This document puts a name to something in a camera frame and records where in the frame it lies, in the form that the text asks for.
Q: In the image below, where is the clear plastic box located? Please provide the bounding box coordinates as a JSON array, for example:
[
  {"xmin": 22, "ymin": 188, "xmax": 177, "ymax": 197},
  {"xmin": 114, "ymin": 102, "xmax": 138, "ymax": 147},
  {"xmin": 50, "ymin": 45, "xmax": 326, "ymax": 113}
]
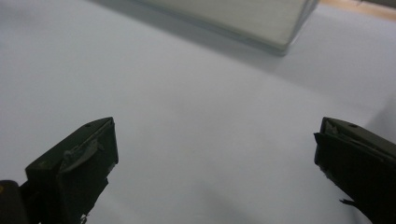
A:
[{"xmin": 132, "ymin": 0, "xmax": 320, "ymax": 57}]

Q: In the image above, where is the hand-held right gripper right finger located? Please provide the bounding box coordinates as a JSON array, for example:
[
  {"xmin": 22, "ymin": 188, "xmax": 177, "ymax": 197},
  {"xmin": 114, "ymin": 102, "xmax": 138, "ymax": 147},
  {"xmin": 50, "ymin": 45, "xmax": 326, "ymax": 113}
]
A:
[{"xmin": 313, "ymin": 117, "xmax": 396, "ymax": 224}]

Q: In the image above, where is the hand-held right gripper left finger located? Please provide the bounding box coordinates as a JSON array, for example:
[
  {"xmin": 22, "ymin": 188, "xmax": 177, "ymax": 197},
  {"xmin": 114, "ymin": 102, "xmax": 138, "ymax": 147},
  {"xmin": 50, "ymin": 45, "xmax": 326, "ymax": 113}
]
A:
[{"xmin": 20, "ymin": 116, "xmax": 120, "ymax": 224}]

